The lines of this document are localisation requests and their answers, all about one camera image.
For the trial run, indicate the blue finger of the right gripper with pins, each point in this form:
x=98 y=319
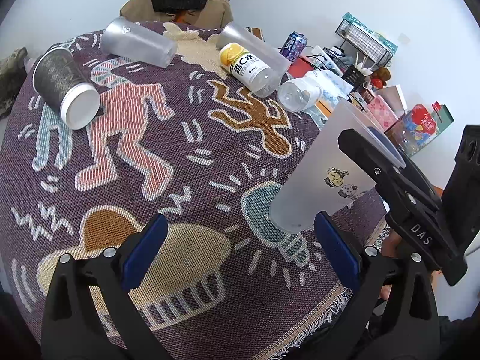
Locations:
x=376 y=156

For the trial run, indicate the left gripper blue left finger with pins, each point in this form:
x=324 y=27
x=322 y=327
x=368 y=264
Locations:
x=139 y=251

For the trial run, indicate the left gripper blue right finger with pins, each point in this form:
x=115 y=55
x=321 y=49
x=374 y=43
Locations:
x=342 y=250

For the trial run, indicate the frosted cartoon print plastic cup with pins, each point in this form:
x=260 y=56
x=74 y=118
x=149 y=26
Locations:
x=326 y=179

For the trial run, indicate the dark paper coffee cup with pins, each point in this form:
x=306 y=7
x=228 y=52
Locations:
x=65 y=88

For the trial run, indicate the frosted plastic cup rear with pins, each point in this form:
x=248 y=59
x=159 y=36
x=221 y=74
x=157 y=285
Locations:
x=254 y=42

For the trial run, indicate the frosted plastic cup left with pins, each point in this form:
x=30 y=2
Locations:
x=133 y=41

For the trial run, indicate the person's right hand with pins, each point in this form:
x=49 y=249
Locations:
x=389 y=249

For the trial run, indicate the brown liquid plastic bottle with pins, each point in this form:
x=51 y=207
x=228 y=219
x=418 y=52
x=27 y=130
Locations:
x=403 y=140

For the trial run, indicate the pink floral box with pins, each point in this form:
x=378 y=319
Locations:
x=382 y=112

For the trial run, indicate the red snack bag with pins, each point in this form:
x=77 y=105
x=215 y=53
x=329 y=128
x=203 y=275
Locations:
x=421 y=125

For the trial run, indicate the brown plush toy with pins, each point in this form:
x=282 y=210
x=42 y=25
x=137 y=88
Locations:
x=380 y=77

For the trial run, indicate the white tissue pack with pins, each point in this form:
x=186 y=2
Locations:
x=333 y=87

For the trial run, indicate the black utensil holder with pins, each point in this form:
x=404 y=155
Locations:
x=356 y=76

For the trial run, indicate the clear empty plastic bottle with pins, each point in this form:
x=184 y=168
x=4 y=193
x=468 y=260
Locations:
x=298 y=94

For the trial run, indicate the purple patterned woven blanket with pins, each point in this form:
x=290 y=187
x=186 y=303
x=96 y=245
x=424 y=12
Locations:
x=190 y=142

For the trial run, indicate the purple soda can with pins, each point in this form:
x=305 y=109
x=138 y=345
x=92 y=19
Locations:
x=293 y=46

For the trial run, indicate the yellow cap drink bottle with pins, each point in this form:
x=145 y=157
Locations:
x=248 y=69

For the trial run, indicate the black shoe rack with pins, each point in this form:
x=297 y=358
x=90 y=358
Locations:
x=12 y=77

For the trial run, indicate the black wire basket shelf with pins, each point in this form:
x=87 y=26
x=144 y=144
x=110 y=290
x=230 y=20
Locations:
x=371 y=44

